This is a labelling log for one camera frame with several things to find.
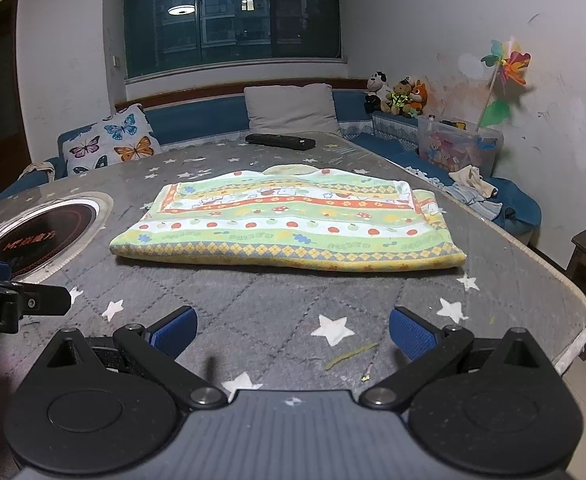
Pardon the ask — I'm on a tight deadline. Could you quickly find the brown bear plush toy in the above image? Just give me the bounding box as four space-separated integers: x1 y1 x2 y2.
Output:
383 76 414 116

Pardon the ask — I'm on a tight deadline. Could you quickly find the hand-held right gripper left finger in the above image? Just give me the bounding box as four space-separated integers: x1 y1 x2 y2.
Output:
25 305 228 411

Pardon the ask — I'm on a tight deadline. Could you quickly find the striped beige cloth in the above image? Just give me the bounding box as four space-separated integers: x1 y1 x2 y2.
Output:
20 159 61 183

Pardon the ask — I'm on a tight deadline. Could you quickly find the butterfly print pillow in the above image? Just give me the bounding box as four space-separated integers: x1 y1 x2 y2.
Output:
64 104 164 176

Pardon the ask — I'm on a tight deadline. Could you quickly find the black remote control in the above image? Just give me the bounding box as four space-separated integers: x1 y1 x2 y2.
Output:
245 133 318 151

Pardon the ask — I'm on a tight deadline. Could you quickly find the round built-in induction cooker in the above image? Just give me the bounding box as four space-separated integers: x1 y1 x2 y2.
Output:
0 191 115 283

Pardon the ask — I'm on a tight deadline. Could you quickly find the colourful pinwheel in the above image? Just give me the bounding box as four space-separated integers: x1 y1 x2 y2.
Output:
475 37 531 131

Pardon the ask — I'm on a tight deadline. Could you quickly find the grey star table cover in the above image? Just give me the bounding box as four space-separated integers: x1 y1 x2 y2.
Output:
0 130 586 411

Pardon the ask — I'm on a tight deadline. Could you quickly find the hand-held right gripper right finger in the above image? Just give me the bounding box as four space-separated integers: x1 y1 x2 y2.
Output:
359 306 564 410

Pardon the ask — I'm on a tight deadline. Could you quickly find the panda plush toy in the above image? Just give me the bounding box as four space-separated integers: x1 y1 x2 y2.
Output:
364 71 390 113

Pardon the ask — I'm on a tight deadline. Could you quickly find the large window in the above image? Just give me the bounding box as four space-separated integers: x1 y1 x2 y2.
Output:
123 0 348 86

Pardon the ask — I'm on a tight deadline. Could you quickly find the clear plastic toy box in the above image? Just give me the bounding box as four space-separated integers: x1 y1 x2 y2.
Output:
417 115 504 177

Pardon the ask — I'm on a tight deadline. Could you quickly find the blue white cloth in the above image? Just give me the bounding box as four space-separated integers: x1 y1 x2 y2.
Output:
443 185 504 221

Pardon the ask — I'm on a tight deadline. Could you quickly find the patterned green children's shirt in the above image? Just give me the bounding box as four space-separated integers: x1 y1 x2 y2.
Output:
110 162 468 273

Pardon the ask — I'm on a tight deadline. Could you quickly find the plain grey pillow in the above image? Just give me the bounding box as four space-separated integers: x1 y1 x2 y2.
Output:
244 84 341 134

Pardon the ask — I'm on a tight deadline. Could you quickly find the orange fox plush toy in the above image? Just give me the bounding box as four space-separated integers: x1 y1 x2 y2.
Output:
407 81 430 117

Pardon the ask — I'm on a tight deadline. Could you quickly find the blue sofa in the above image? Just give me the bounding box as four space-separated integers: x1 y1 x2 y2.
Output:
0 77 544 241

